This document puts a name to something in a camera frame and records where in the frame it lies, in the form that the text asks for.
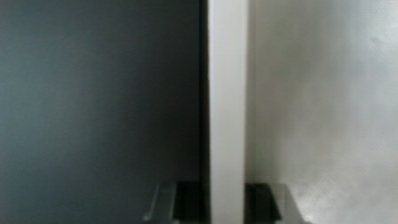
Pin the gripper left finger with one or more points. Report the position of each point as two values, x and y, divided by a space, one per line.
177 204

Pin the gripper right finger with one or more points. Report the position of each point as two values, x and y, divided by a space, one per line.
271 205

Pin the white desk tabletop panel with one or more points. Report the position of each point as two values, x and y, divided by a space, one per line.
305 106

